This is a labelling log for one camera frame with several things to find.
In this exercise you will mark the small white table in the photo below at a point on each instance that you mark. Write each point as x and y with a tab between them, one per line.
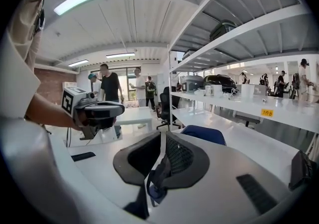
134	116

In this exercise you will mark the dark grey bag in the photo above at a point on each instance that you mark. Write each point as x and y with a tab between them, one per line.
189	54

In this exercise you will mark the black office chair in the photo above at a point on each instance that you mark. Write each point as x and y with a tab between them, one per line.
165	103

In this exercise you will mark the grey hard-shell backpack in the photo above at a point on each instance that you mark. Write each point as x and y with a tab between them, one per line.
192	83

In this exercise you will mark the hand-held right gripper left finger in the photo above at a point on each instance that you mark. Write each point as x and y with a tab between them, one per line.
82	183

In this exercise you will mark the yellow label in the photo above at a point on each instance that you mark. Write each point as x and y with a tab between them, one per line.
267	112

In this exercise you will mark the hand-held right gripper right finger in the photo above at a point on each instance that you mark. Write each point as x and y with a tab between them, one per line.
224	193

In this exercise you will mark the dark green bag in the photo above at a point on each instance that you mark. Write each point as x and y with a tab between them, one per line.
221	30

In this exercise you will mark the tall white box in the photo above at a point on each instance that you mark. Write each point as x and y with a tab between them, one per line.
248	90

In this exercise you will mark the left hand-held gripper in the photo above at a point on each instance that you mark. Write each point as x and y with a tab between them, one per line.
99	111

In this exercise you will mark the glossy black bag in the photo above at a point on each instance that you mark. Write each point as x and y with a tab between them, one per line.
220	82

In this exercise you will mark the white metal shelf rack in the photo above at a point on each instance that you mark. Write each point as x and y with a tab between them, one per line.
249	29

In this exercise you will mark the person's left forearm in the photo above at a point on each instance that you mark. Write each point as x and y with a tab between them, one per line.
49	113

